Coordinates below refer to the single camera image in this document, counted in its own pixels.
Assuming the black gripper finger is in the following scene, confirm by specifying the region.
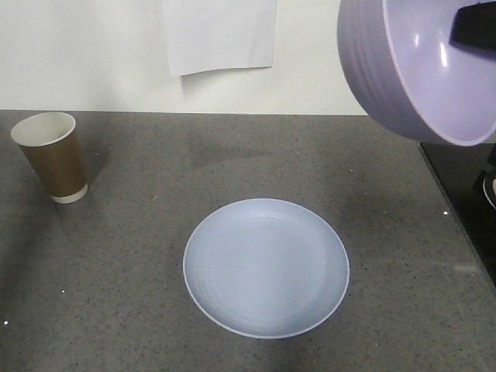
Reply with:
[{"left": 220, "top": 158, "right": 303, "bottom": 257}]
[{"left": 450, "top": 1, "right": 495, "bottom": 56}]

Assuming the purple plastic bowl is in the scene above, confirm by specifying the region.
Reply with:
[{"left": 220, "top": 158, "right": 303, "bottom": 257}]
[{"left": 337, "top": 1, "right": 495, "bottom": 146}]

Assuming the brown paper cup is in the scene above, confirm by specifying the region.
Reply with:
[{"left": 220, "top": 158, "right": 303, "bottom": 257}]
[{"left": 11, "top": 112, "right": 88, "bottom": 204}]

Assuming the light blue plate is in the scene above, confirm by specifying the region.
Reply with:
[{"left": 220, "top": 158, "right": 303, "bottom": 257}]
[{"left": 183, "top": 198, "right": 350, "bottom": 339}]

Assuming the black induction cooktop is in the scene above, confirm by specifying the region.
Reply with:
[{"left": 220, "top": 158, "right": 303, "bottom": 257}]
[{"left": 419, "top": 143, "right": 495, "bottom": 282}]

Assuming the pot on cooktop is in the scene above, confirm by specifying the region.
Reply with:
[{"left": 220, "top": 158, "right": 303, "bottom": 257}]
[{"left": 471, "top": 143, "right": 496, "bottom": 210}]

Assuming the white paper sheet on wall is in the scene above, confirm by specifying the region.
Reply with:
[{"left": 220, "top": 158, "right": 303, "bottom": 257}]
[{"left": 164, "top": 0, "right": 277, "bottom": 77}]

